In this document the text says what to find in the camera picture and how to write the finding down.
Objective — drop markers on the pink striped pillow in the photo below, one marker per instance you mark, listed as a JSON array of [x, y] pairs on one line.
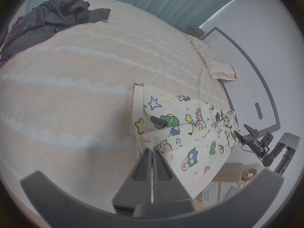
[[213, 58]]

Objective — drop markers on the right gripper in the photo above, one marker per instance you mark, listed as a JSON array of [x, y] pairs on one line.
[[253, 142]]

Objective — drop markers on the bed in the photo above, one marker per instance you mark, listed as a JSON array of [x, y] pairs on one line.
[[83, 91]]

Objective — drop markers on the black garment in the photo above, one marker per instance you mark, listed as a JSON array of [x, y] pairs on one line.
[[47, 18]]

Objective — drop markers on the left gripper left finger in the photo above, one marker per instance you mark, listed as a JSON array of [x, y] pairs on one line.
[[135, 189]]

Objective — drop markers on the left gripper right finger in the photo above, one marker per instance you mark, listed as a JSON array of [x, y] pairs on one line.
[[171, 189]]

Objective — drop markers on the grey bedside table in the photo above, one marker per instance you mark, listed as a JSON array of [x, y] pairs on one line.
[[192, 31]]

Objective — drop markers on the purple satin garment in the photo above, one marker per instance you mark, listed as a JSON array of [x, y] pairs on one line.
[[14, 28]]

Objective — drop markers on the blue-green curtain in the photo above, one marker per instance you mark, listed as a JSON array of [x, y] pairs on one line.
[[178, 1]]

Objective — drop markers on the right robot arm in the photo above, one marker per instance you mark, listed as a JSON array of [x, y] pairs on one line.
[[288, 141]]

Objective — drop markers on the pale wooden small table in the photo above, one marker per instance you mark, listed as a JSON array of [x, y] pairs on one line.
[[228, 174]]

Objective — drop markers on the white printed pyjama top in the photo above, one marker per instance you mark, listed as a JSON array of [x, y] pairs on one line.
[[190, 127]]

